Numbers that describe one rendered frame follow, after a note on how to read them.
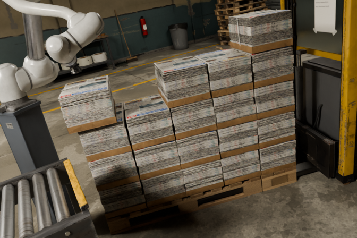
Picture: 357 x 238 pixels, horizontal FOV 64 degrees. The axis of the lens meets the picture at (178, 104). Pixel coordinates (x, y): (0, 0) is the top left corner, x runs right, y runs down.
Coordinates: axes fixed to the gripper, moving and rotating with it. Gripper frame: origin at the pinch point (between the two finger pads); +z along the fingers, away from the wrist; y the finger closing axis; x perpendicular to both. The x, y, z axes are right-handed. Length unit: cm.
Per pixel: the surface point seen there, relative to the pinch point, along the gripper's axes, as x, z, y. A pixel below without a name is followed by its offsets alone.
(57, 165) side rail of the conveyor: -17, -12, 50
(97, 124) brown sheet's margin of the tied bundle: 2.6, 11.5, 32.2
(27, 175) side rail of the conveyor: -30, -15, 52
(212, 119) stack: 74, 23, 45
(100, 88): 9.7, 3.9, 13.2
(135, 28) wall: 74, 651, -292
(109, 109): 11.5, 8.8, 25.1
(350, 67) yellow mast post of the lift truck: 161, -4, 35
